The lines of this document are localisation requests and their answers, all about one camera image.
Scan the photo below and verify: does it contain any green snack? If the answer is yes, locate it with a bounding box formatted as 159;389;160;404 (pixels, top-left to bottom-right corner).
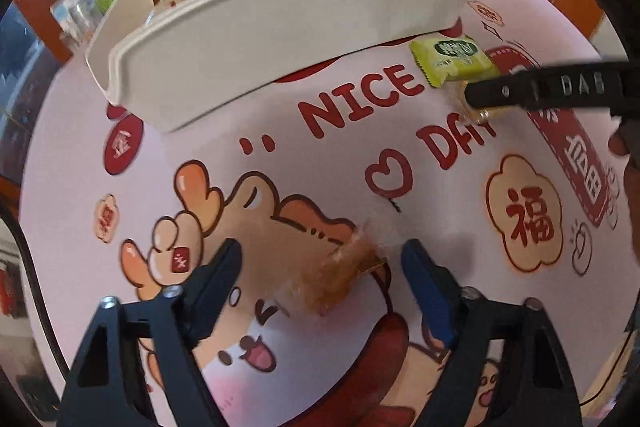
409;35;500;89

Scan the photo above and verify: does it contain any brown pastry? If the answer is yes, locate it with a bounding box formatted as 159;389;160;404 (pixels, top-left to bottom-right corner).
272;220;388;317

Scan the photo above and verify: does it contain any person's right hand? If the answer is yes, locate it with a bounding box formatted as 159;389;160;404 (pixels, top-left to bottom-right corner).
608;118;640;259

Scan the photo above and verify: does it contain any gold wrapped candy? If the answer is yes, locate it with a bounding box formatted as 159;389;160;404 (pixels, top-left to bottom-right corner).
447;81;501;126

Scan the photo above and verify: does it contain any white rectangular plastic tray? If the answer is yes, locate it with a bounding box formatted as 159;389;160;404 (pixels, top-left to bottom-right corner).
86;0;468;132

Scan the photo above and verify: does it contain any pink printed table mat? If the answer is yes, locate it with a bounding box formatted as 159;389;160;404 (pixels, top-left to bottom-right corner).
20;40;639;426

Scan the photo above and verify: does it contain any white blue carton box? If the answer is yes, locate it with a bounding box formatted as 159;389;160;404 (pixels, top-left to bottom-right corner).
50;0;82;42

